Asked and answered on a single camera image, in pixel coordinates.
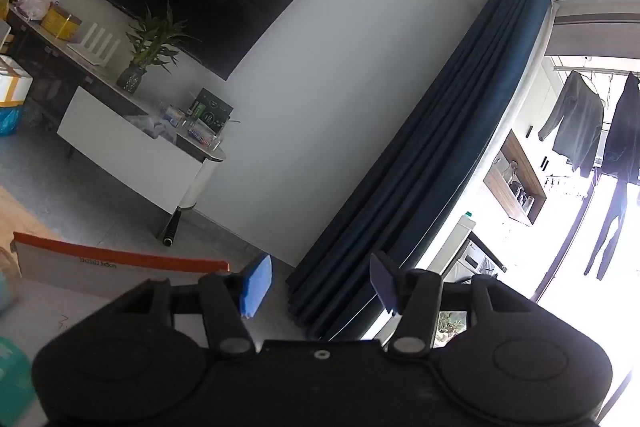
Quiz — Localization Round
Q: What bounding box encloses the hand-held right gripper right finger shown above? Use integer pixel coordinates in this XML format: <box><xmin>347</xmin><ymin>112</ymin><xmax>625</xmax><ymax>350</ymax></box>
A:
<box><xmin>369</xmin><ymin>251</ymin><xmax>533</xmax><ymax>358</ymax></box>

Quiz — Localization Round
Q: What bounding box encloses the white foam box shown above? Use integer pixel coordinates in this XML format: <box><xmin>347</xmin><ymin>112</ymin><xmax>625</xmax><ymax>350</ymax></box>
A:
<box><xmin>0</xmin><ymin>54</ymin><xmax>33</xmax><ymax>108</ymax></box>

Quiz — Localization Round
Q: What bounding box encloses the white router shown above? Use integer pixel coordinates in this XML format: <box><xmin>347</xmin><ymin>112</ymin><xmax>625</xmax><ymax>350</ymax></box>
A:
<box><xmin>67</xmin><ymin>22</ymin><xmax>123</xmax><ymax>68</ymax></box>

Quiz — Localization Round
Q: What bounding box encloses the clear pen rack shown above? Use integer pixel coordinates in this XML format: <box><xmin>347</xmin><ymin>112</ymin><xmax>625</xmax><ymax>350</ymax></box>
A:
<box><xmin>187</xmin><ymin>127</ymin><xmax>221</xmax><ymax>152</ymax></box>

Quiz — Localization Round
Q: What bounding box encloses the wooden wall shelf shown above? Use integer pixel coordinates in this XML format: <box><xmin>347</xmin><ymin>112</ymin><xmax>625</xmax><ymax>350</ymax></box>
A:
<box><xmin>482</xmin><ymin>129</ymin><xmax>547</xmax><ymax>227</ymax></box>

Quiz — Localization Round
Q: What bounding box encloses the black hanging garment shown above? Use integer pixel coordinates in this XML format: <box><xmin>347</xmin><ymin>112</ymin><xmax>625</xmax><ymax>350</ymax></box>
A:
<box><xmin>584</xmin><ymin>72</ymin><xmax>640</xmax><ymax>282</ymax></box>

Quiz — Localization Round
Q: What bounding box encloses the cardboard box orange rim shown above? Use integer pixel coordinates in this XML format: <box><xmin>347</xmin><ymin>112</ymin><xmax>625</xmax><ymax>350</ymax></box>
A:
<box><xmin>11</xmin><ymin>232</ymin><xmax>232</xmax><ymax>298</ymax></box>

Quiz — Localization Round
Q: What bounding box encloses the yellow tin box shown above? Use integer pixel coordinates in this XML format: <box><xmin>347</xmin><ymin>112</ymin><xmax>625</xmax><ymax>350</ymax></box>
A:
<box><xmin>40</xmin><ymin>3</ymin><xmax>83</xmax><ymax>40</ymax></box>

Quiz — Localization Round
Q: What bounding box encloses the blue plastic bag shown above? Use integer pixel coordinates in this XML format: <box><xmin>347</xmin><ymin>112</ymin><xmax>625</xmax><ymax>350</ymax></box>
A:
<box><xmin>0</xmin><ymin>107</ymin><xmax>26</xmax><ymax>138</ymax></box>

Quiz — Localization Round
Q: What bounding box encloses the dark box green label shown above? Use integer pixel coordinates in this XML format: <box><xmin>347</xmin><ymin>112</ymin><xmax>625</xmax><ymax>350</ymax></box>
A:
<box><xmin>187</xmin><ymin>88</ymin><xmax>234</xmax><ymax>132</ymax></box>

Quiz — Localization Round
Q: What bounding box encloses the grey hanging shirt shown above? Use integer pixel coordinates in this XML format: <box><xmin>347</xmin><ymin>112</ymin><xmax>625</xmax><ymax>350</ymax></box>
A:
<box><xmin>537</xmin><ymin>71</ymin><xmax>606</xmax><ymax>178</ymax></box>

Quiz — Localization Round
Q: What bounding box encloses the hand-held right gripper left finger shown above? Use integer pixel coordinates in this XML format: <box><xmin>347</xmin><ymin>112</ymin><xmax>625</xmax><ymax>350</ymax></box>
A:
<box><xmin>102</xmin><ymin>253</ymin><xmax>275</xmax><ymax>360</ymax></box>

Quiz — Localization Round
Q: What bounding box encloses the bamboo plant in vase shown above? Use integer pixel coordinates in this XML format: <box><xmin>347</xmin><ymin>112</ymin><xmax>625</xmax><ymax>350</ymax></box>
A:
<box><xmin>116</xmin><ymin>2</ymin><xmax>201</xmax><ymax>95</ymax></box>

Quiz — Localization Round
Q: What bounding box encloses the dark blue curtain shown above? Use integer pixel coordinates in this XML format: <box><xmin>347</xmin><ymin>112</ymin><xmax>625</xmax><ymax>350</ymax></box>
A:
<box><xmin>286</xmin><ymin>0</ymin><xmax>553</xmax><ymax>343</ymax></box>

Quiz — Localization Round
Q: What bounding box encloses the crumpled clear plastic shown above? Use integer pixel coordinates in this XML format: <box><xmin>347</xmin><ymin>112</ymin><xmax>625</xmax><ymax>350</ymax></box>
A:
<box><xmin>125</xmin><ymin>112</ymin><xmax>178</xmax><ymax>142</ymax></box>

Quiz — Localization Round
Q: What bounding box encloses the white washing machine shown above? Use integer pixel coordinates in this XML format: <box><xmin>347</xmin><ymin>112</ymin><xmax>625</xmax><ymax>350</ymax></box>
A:
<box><xmin>435</xmin><ymin>212</ymin><xmax>508</xmax><ymax>288</ymax></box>

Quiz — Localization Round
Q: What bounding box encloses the white television cabinet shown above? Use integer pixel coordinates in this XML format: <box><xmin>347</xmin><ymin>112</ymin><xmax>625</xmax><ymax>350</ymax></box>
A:
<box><xmin>7</xmin><ymin>7</ymin><xmax>226</xmax><ymax>248</ymax></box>

